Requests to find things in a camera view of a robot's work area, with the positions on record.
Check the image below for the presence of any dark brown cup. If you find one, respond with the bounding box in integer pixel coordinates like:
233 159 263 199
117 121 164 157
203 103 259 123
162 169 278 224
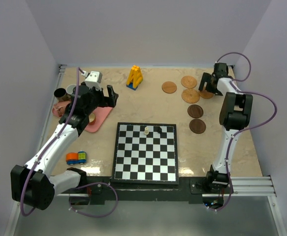
54 88 68 102

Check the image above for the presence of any black white chessboard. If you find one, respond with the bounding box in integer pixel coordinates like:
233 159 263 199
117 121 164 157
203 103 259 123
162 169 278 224
111 122 179 184

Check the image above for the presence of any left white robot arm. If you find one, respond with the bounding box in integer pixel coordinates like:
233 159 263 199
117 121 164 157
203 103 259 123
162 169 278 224
10 84 119 210

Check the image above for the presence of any woven rattan coaster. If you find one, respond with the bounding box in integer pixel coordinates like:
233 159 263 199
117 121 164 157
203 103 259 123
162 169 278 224
181 88 200 104
181 75 197 89

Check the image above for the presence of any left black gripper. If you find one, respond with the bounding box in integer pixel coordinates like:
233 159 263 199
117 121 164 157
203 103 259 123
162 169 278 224
85 85 118 115

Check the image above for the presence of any orange cup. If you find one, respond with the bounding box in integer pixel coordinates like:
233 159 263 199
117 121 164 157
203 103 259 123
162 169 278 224
89 113 96 125

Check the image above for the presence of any pink plastic tray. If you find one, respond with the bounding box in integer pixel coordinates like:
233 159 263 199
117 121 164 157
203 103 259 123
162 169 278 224
52 101 113 133

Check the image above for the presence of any aluminium rail frame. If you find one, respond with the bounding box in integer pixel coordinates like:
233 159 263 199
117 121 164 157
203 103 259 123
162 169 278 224
231 177 276 197

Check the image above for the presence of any yellow blue block structure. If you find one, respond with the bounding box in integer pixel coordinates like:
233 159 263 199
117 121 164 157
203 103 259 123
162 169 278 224
126 65 143 90

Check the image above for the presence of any orange blue toy car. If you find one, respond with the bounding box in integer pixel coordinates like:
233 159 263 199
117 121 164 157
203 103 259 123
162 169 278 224
66 151 87 165

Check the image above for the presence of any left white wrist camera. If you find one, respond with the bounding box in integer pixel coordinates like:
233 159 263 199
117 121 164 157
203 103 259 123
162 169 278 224
82 71 102 90

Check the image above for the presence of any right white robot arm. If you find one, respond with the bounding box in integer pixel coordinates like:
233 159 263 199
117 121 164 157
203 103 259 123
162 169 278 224
199 62 253 193

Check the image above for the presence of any grey printed mug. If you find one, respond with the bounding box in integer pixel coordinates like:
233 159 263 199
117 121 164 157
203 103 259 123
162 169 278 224
66 84 76 95

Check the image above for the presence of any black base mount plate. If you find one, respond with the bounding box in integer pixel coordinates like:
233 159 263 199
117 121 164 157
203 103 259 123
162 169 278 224
65 176 233 208

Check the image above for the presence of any light wooden coaster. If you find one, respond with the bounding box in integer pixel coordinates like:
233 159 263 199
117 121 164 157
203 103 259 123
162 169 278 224
161 81 177 94
199 90 214 99

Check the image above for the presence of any dark wooden coaster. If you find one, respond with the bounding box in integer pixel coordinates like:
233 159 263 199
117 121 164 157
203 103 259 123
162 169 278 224
189 118 206 134
187 104 203 118

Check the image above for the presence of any white chess piece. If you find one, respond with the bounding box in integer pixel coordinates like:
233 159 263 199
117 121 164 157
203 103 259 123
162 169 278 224
144 126 149 136

